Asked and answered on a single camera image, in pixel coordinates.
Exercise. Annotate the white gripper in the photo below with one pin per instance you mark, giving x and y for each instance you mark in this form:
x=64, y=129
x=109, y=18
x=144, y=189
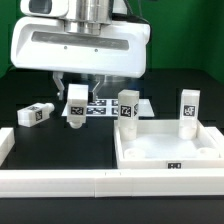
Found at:
x=119, y=50

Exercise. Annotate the white square table top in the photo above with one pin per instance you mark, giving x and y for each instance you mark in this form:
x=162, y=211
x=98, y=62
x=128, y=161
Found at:
x=158, y=146

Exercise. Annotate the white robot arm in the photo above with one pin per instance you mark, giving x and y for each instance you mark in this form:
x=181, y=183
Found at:
x=87, y=17

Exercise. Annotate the white marker tag sheet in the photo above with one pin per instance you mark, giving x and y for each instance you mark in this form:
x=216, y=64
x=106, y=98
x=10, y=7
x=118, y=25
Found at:
x=109, y=108

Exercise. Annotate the white left fence block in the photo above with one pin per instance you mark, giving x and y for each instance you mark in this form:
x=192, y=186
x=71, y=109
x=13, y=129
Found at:
x=7, y=141

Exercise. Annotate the white fence block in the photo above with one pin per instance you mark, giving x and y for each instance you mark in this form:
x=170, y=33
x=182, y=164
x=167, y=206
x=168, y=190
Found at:
x=218, y=137
x=7, y=141

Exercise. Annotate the white front fence bar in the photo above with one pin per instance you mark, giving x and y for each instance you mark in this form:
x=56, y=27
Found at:
x=111, y=183

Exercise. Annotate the white right fence block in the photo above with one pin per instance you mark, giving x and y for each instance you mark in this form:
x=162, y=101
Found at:
x=218, y=137

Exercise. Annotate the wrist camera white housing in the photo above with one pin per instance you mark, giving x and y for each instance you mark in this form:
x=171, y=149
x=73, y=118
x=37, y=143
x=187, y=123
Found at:
x=45, y=8

